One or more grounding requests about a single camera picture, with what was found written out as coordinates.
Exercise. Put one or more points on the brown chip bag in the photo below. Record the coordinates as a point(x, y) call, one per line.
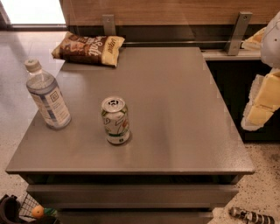
point(99, 50)

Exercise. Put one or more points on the metal wall bracket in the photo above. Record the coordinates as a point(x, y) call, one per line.
point(232, 47)
point(109, 26)

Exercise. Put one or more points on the green white 7up can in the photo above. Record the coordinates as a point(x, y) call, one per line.
point(114, 112)

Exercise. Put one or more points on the grey drawer cabinet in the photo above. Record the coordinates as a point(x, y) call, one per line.
point(183, 158)

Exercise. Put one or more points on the dark round object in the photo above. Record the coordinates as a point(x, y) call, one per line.
point(9, 210)

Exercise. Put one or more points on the clear plastic water bottle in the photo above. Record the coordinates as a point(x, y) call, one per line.
point(45, 92)

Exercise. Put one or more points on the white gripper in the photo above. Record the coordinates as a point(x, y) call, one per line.
point(271, 44)

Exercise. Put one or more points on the left metal wall bracket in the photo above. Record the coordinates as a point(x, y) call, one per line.
point(109, 26)

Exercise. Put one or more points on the orange fruit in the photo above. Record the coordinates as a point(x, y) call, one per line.
point(37, 212)

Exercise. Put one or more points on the black white striped object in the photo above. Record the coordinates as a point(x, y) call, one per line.
point(253, 217)

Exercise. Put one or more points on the black wire basket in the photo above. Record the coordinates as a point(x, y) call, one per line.
point(27, 203)

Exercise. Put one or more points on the right metal wall bracket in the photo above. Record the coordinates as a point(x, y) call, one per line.
point(232, 47)

